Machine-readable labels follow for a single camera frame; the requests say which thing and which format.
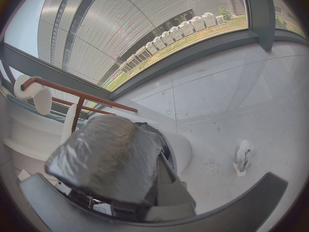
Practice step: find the white cushioned wooden chair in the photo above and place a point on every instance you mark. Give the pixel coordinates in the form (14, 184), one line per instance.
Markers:
(42, 100)

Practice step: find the black plastic bag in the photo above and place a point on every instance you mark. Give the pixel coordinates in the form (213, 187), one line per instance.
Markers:
(103, 153)

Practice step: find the white paper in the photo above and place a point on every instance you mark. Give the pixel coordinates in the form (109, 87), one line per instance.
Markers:
(243, 153)

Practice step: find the white trash bin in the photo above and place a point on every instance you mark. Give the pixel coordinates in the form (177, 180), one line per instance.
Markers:
(178, 148)

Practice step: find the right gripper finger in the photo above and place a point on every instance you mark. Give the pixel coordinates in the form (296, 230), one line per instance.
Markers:
(173, 202)

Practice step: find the window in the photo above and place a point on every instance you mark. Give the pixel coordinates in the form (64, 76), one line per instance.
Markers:
(120, 32)

